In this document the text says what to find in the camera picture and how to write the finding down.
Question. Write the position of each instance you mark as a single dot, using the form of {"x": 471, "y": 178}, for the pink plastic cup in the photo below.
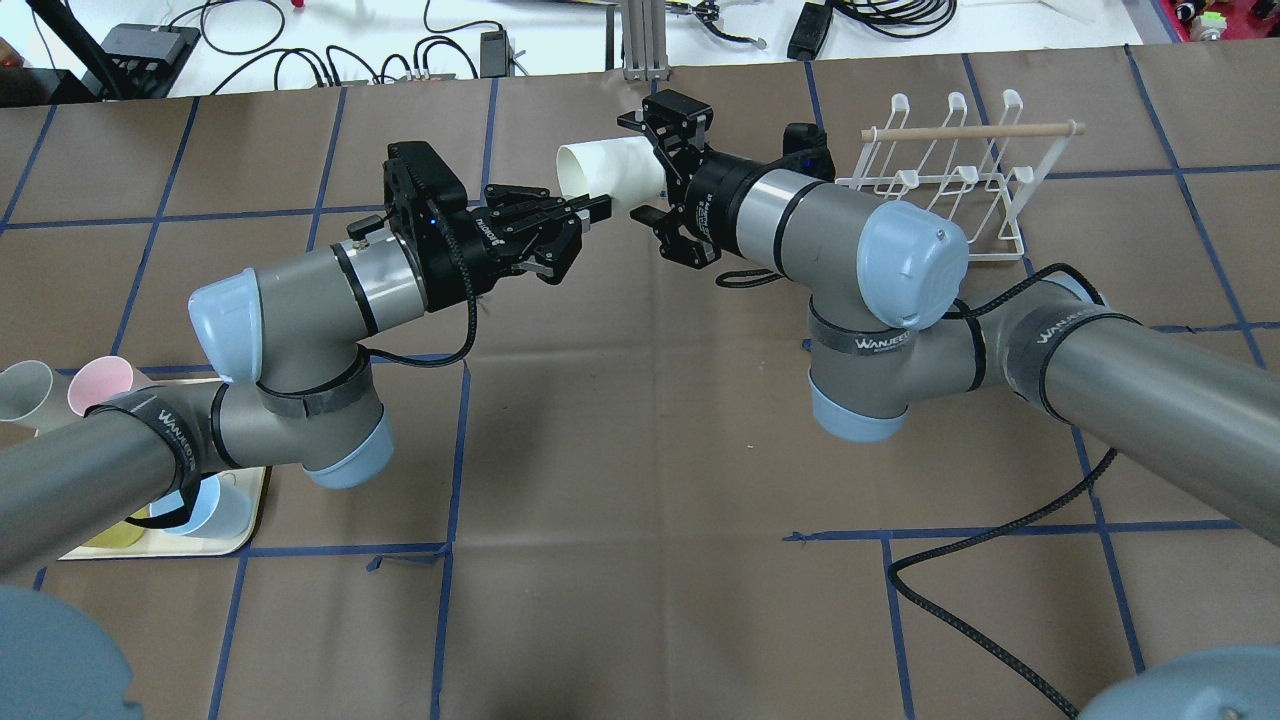
{"x": 104, "y": 378}

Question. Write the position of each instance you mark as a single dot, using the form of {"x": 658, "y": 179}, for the aluminium frame post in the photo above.
{"x": 644, "y": 46}

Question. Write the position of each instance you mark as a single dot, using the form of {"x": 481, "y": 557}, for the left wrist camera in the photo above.
{"x": 422, "y": 195}

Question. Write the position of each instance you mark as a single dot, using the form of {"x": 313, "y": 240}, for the black power adapter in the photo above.
{"x": 810, "y": 31}

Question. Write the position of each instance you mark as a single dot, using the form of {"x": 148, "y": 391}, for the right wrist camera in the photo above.
{"x": 805, "y": 150}

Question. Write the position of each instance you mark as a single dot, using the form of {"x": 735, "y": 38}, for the light blue plastic cup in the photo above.
{"x": 223, "y": 509}

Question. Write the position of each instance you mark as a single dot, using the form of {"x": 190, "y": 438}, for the yellow plastic cup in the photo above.
{"x": 118, "y": 536}

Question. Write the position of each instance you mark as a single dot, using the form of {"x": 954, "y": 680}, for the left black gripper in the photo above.
{"x": 478, "y": 258}

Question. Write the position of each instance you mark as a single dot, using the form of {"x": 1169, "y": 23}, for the white plastic cup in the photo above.
{"x": 625, "y": 169}

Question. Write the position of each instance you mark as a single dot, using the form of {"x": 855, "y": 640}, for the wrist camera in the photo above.
{"x": 805, "y": 150}
{"x": 422, "y": 195}

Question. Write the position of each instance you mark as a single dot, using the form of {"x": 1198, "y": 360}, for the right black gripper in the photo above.
{"x": 712, "y": 202}

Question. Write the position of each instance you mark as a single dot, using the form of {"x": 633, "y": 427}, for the cream plastic tray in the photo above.
{"x": 161, "y": 544}

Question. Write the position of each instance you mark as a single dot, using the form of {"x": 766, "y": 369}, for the white wire cup rack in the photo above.
{"x": 978, "y": 175}

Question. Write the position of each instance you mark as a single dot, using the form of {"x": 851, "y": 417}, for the grey plastic cup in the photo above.
{"x": 35, "y": 396}

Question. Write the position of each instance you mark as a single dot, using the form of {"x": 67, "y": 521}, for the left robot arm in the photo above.
{"x": 294, "y": 379}

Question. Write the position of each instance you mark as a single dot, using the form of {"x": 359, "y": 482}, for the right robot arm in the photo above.
{"x": 888, "y": 327}

